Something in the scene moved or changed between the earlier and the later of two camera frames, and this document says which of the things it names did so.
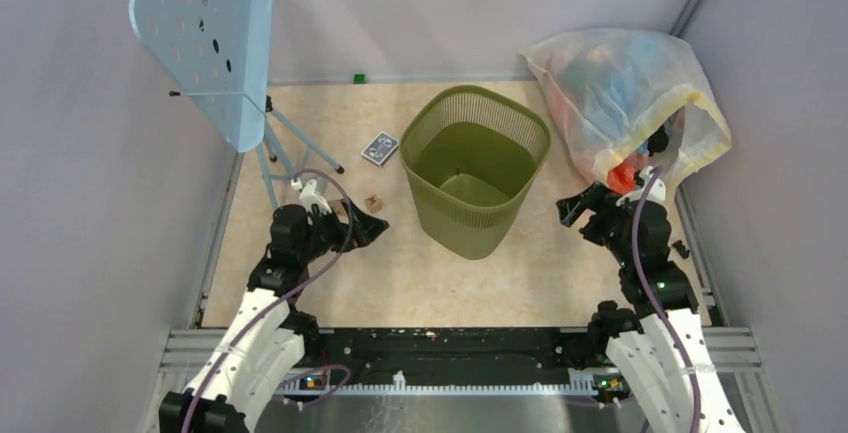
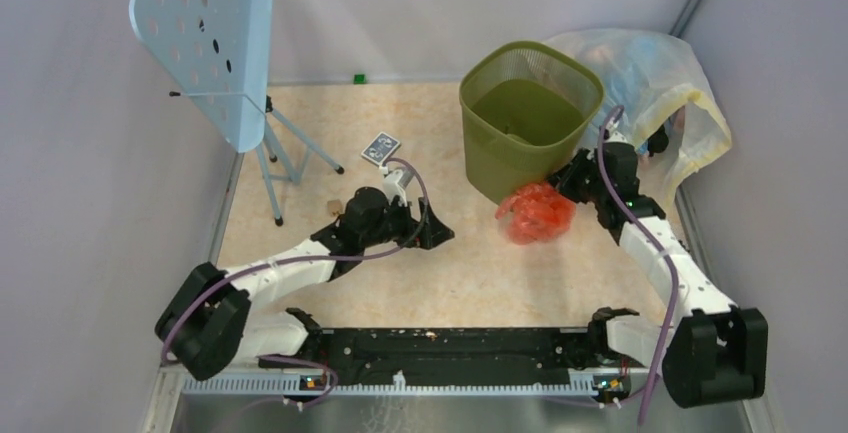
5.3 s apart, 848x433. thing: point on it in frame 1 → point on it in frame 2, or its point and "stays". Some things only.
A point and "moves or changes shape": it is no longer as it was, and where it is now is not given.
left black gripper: (363, 222) → (436, 232)
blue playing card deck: (380, 148) stays
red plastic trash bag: (621, 178) moves or changes shape
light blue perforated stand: (206, 20) stays
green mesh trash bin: (472, 156) → (526, 109)
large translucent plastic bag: (630, 100) stays
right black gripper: (570, 209) → (562, 179)
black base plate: (458, 359) stays
